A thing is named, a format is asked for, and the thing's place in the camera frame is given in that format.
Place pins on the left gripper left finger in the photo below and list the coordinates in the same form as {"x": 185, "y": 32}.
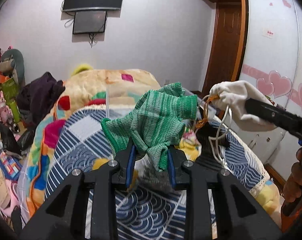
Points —
{"x": 63, "y": 214}

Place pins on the black and white bra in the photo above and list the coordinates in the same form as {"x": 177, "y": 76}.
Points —
{"x": 203, "y": 134}

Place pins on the green knitted cloth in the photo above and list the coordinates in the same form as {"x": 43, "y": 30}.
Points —
{"x": 151, "y": 136}

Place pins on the person's right hand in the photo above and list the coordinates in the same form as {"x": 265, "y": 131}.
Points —
{"x": 292, "y": 187}

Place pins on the dark purple garment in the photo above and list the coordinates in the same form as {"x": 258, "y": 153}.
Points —
{"x": 36, "y": 99}

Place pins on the yellow plush item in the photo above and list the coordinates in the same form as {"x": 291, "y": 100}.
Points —
{"x": 81, "y": 68}

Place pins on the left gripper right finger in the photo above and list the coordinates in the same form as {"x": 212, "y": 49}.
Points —
{"x": 238, "y": 215}

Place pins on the blue white patterned cloth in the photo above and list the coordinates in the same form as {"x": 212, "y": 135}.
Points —
{"x": 152, "y": 209}

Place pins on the green storage box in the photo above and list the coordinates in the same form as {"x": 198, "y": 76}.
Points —
{"x": 9, "y": 88}

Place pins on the green bottle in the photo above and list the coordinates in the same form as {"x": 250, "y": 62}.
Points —
{"x": 14, "y": 109}

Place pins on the grey knitted cloth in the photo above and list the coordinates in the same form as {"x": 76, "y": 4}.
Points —
{"x": 154, "y": 180}

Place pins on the pink rabbit toy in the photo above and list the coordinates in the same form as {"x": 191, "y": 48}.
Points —
{"x": 5, "y": 111}

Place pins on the grey plush toy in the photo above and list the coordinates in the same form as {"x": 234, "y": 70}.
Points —
{"x": 12, "y": 64}

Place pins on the white drawstring pouch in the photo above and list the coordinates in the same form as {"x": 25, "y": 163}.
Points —
{"x": 231, "y": 96}

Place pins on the white wardrobe sliding door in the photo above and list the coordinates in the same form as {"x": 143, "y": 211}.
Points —
{"x": 273, "y": 53}

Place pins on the small black wall monitor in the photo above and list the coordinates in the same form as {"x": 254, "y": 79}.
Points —
{"x": 89, "y": 22}

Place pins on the brown wooden door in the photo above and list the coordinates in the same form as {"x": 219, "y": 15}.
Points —
{"x": 225, "y": 45}

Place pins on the beige colourful fleece blanket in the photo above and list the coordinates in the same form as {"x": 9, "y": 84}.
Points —
{"x": 89, "y": 89}

